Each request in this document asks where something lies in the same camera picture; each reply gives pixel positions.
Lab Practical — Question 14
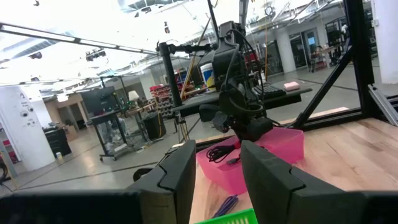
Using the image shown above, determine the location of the pink plastic bin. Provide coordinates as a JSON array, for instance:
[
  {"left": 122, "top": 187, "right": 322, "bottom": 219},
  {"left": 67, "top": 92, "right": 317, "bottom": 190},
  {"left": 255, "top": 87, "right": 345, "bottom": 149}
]
[{"left": 195, "top": 126, "right": 305, "bottom": 196}]

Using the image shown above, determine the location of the purple cable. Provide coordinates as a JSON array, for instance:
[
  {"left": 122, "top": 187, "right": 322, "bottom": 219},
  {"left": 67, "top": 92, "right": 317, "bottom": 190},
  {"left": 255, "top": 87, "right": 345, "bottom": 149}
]
[{"left": 211, "top": 194, "right": 239, "bottom": 219}]

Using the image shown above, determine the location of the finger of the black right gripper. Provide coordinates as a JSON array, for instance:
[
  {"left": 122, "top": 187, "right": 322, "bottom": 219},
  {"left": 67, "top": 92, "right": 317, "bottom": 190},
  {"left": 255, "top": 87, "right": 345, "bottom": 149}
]
[
  {"left": 238, "top": 116, "right": 275, "bottom": 142},
  {"left": 198, "top": 103, "right": 231, "bottom": 134}
]

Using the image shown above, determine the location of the black drawer cabinet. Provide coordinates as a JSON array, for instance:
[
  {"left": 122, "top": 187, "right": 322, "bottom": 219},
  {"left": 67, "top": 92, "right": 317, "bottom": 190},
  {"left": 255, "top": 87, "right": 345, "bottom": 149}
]
[{"left": 43, "top": 126, "right": 73, "bottom": 158}]

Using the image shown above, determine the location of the red parts bin shelf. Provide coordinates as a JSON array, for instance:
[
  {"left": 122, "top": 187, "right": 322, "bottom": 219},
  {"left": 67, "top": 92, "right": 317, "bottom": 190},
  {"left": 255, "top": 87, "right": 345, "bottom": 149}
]
[{"left": 149, "top": 83, "right": 175, "bottom": 119}]

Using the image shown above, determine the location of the small pink box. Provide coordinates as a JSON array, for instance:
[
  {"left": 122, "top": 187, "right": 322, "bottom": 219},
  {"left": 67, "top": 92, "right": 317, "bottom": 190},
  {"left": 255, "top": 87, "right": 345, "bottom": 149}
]
[{"left": 283, "top": 81, "right": 301, "bottom": 92}]

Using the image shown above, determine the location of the blue and white barrel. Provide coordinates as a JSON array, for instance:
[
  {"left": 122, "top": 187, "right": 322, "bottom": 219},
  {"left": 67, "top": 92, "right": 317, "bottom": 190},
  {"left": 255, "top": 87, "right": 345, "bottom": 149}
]
[{"left": 200, "top": 63, "right": 219, "bottom": 91}]

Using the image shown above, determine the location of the white round pillar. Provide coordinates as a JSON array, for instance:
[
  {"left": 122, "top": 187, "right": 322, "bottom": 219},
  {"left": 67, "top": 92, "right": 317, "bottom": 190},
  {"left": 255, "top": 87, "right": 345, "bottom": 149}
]
[{"left": 0, "top": 85, "right": 56, "bottom": 172}]

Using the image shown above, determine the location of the black computer monitor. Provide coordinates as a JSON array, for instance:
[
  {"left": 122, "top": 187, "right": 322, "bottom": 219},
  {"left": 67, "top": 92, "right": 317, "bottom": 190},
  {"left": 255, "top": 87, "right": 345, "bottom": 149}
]
[{"left": 81, "top": 86, "right": 118, "bottom": 114}]

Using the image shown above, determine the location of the black waste bin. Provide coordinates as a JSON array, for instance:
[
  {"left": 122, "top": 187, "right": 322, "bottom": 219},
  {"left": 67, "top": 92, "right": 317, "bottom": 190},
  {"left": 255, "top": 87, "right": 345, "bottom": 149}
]
[{"left": 142, "top": 111, "right": 167, "bottom": 141}]

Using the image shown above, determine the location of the black keyboard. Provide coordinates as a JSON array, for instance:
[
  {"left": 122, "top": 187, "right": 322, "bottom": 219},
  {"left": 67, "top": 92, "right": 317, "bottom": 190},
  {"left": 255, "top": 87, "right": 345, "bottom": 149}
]
[{"left": 253, "top": 84, "right": 286, "bottom": 98}]

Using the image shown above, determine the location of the white shaded table lamp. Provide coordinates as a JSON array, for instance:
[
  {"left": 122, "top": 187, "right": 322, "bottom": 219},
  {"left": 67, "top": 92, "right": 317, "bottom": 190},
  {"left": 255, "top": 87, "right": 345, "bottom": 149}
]
[{"left": 127, "top": 90, "right": 141, "bottom": 108}]

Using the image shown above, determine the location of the black rolling table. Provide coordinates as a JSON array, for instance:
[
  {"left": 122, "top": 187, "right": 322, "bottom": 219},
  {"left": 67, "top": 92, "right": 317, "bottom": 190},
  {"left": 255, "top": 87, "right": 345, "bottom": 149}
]
[{"left": 90, "top": 108, "right": 150, "bottom": 162}]

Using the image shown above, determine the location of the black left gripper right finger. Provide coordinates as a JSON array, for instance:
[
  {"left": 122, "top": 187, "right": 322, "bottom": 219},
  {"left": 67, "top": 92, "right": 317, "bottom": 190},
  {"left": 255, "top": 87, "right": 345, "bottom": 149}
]
[{"left": 241, "top": 139, "right": 368, "bottom": 224}]

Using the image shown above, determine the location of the silver aluminium rail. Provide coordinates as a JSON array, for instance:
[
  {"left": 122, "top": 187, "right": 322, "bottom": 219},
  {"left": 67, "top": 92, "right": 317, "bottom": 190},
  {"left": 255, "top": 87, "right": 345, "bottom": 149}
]
[{"left": 368, "top": 84, "right": 398, "bottom": 127}]

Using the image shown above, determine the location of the black keyboard shelf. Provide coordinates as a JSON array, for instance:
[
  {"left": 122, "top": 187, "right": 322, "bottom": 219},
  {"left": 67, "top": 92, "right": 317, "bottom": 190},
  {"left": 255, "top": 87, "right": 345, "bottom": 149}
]
[{"left": 171, "top": 86, "right": 313, "bottom": 118}]

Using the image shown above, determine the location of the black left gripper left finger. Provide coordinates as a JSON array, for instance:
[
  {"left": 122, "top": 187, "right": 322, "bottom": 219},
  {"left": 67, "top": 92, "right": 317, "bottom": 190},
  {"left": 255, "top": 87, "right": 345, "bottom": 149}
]
[{"left": 126, "top": 139, "right": 197, "bottom": 224}]

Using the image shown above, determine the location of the green plastic basket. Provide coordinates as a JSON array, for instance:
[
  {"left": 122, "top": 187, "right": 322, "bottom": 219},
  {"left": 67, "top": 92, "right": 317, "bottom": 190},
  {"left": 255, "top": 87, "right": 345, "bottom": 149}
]
[{"left": 194, "top": 207, "right": 259, "bottom": 224}]

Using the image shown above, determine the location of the overhead LED light bar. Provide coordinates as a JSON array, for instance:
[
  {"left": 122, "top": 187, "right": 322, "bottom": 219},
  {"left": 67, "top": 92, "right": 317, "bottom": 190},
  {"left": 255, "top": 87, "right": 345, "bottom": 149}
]
[{"left": 0, "top": 23, "right": 160, "bottom": 55}]

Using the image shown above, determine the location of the black rig frame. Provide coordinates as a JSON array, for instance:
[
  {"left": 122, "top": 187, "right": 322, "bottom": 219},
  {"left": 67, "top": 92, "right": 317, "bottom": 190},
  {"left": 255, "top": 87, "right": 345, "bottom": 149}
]
[{"left": 157, "top": 0, "right": 379, "bottom": 131}]

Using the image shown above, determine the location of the black USB cable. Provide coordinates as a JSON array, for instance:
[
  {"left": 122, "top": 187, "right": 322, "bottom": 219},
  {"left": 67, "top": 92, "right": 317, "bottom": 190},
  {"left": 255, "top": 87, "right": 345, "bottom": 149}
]
[{"left": 206, "top": 143, "right": 242, "bottom": 166}]

